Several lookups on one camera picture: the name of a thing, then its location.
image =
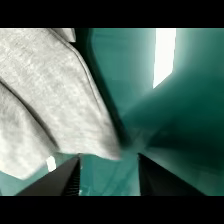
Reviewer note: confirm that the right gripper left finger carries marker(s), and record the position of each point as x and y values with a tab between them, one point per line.
63	180

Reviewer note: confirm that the grey garment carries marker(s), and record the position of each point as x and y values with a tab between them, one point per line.
46	96

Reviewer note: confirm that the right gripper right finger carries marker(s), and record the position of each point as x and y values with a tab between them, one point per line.
156	181

